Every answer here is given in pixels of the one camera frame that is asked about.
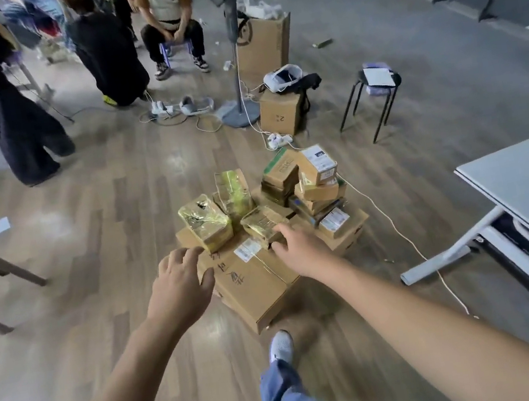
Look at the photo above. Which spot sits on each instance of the pile of cardboard boxes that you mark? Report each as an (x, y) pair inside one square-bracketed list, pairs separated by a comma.
[(253, 289)]

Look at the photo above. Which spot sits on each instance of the lilac paper folder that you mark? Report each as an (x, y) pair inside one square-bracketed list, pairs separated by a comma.
[(377, 92)]

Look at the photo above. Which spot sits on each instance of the plain square cardboard box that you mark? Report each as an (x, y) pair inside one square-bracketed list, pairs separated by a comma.
[(280, 112)]

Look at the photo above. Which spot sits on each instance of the white sneaker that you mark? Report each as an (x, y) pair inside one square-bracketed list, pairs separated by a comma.
[(197, 104)]

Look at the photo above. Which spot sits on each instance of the crumpled white plastic bag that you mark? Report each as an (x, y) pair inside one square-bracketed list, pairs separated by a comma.
[(264, 10)]

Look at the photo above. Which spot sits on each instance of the person's right hand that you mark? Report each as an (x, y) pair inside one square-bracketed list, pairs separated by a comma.
[(308, 253)]

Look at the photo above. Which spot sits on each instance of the white power strip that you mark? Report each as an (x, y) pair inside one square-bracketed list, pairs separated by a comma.
[(160, 108), (280, 140)]

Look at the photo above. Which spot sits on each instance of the person's white right shoe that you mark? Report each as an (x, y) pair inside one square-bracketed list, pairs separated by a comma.
[(282, 347)]

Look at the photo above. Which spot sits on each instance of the person's left hand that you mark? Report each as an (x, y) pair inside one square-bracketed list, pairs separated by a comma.
[(179, 291)]

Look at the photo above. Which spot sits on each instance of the white paper sheet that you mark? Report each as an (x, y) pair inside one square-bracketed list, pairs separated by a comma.
[(379, 77)]

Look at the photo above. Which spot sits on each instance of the blue plastic chair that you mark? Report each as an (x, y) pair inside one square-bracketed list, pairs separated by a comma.
[(164, 49)]

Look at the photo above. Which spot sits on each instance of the person's right forearm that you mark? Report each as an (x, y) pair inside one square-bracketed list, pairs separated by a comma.
[(457, 342)]

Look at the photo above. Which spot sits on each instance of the white plastic bag with device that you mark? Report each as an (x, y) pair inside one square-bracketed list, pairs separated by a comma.
[(276, 83)]

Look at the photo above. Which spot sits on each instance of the black floor fan stand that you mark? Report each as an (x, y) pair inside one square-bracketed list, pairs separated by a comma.
[(227, 13)]

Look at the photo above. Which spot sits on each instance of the black round stool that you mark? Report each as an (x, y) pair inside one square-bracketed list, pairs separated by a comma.
[(354, 91)]

